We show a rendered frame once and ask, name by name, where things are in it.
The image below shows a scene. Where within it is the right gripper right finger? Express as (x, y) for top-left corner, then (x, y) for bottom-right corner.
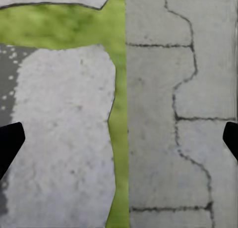
(223, 121), (238, 161)

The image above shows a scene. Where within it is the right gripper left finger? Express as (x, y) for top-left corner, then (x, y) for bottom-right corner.
(0, 122), (25, 180)

